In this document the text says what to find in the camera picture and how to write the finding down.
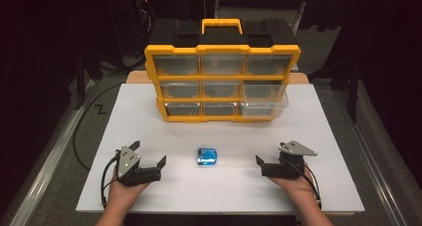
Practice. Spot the clear plastic drawer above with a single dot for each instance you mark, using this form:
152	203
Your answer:
263	106

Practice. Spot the person's left hand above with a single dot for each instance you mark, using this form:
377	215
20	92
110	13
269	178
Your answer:
124	192

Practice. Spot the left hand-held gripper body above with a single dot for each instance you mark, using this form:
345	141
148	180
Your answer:
127	163

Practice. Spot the blue shiny packet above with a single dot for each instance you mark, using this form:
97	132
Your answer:
207	156

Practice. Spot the yellow black drawer organizer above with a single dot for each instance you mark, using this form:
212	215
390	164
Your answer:
220	37

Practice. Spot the person's right hand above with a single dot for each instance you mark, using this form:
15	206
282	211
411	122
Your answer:
297	187

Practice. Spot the metal floor rail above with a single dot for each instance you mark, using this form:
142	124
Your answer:
43	166
368	166

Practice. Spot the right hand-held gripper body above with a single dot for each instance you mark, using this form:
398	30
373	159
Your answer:
288	166

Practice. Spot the grid of transparent drawers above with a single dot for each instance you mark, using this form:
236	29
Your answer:
177	65

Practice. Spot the black metal stand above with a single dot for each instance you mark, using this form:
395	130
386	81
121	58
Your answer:
79	80
354	86

